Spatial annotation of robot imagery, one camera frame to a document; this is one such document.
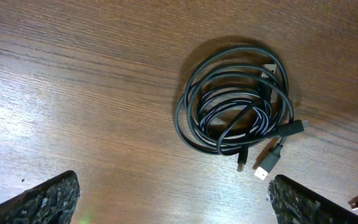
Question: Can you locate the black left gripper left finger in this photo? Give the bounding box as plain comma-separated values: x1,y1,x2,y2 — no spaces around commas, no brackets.
0,170,81,224

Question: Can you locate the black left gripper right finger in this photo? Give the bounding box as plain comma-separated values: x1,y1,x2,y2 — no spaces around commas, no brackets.
267,174,358,224

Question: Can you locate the thick black USB cable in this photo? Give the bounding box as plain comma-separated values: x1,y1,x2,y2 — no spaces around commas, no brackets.
173,45,310,181

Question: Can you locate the thin black micro-USB cable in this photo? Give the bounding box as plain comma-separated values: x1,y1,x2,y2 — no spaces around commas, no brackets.
196,85,275,172

